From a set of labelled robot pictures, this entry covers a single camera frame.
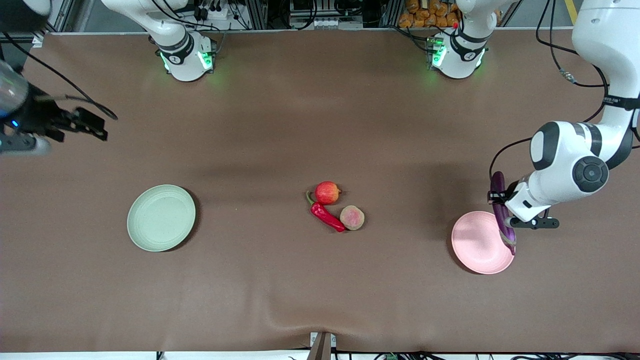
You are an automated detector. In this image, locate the purple eggplant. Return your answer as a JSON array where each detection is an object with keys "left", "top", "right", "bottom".
[{"left": 490, "top": 171, "right": 517, "bottom": 256}]

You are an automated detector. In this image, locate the pink yellow peach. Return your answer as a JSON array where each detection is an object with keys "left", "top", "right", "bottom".
[{"left": 339, "top": 205, "right": 365, "bottom": 231}]

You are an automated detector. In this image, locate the red pomegranate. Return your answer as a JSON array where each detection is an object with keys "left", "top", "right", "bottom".
[{"left": 314, "top": 181, "right": 342, "bottom": 206}]

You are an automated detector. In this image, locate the red chili pepper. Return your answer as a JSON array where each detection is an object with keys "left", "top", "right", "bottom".
[{"left": 306, "top": 190, "right": 347, "bottom": 233}]

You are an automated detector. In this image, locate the pink plate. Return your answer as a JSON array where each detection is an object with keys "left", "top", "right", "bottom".
[{"left": 451, "top": 211, "right": 516, "bottom": 275}]

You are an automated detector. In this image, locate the light green plate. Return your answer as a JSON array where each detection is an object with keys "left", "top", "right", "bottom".
[{"left": 126, "top": 184, "right": 197, "bottom": 252}]

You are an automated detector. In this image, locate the white power strip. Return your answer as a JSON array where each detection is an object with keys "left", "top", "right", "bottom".
[{"left": 192, "top": 4, "right": 237, "bottom": 22}]

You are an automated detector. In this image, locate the orange food pile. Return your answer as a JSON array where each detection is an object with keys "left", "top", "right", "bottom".
[{"left": 398, "top": 0, "right": 461, "bottom": 29}]

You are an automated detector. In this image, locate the brown table mat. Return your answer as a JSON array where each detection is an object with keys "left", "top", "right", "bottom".
[{"left": 0, "top": 27, "right": 640, "bottom": 353}]

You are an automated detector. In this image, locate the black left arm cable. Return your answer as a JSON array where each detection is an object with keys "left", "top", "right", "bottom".
[{"left": 488, "top": 0, "right": 640, "bottom": 193}]

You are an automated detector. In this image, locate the aluminium frame post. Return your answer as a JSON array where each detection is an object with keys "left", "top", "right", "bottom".
[{"left": 247, "top": 0, "right": 269, "bottom": 30}]

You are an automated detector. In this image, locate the metal table edge bracket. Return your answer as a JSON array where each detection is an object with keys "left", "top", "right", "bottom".
[{"left": 309, "top": 331, "right": 337, "bottom": 360}]

